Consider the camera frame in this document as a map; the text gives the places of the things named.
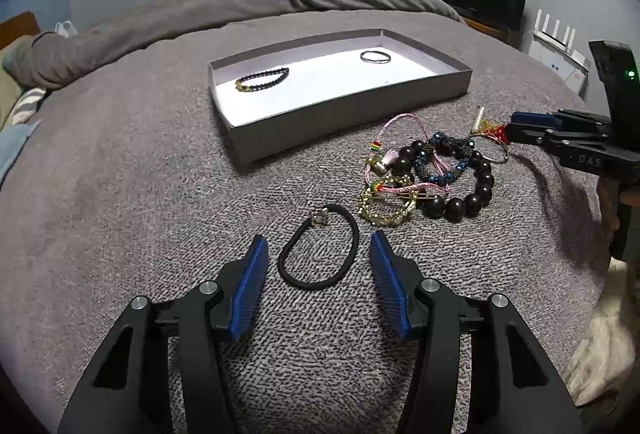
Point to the thin silver bangle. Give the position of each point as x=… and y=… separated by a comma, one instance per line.
x=495, y=159

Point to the white plastic bag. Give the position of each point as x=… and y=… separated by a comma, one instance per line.
x=65, y=29

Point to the person's right hand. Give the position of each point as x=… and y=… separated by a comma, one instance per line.
x=607, y=209

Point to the white router with antennas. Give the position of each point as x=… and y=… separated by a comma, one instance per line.
x=560, y=44

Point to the white box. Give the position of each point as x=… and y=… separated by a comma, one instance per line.
x=565, y=73

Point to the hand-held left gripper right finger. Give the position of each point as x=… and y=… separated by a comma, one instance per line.
x=390, y=284

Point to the grey duvet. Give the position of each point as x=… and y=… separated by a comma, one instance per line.
x=200, y=8

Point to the grey knit blanket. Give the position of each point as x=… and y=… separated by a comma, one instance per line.
x=150, y=214

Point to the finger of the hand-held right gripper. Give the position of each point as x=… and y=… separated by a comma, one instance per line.
x=532, y=118
x=532, y=136

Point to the olive pillow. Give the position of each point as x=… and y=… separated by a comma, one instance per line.
x=7, y=83

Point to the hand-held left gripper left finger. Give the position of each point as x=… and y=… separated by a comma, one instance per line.
x=247, y=289

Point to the wooden monitor stand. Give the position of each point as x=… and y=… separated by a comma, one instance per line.
x=492, y=31

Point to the grey cardboard box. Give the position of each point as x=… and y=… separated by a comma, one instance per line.
x=325, y=78

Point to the thin dark bangle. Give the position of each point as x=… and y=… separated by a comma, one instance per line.
x=362, y=56

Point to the white fluffy cloth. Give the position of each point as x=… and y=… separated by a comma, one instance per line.
x=610, y=354

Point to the wooden headboard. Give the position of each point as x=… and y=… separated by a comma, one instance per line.
x=20, y=26

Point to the light blue cloth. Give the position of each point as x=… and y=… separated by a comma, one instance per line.
x=12, y=143

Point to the striped pillow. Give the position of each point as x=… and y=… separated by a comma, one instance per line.
x=27, y=106

